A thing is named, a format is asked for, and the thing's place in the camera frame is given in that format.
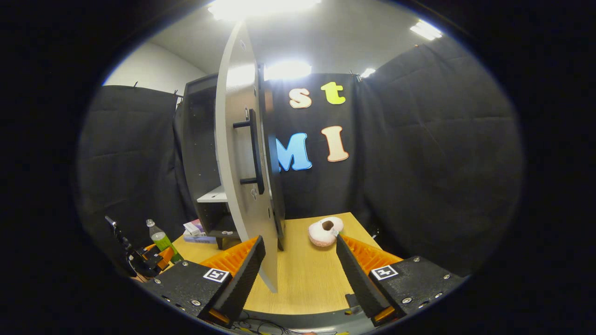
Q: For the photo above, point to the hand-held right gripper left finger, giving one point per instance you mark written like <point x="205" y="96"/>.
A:
<point x="244" y="284"/>

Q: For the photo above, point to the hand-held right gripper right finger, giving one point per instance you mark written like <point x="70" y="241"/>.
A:
<point x="356" y="284"/>

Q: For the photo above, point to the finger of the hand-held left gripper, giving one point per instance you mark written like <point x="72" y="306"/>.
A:
<point x="166" y="258"/>
<point x="149" y="247"/>

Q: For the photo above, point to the green plastic bottle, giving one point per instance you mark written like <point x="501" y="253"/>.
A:
<point x="163" y="242"/>

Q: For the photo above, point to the dark grey cabinet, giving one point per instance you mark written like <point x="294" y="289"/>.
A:
<point x="200" y="139"/>

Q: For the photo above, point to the light grey cabinet door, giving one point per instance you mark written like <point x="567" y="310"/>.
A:
<point x="230" y="153"/>

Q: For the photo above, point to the white book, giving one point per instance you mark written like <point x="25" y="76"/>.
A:
<point x="198" y="232"/>

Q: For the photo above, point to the black backdrop cloth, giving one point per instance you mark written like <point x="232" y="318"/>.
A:
<point x="419" y="153"/>

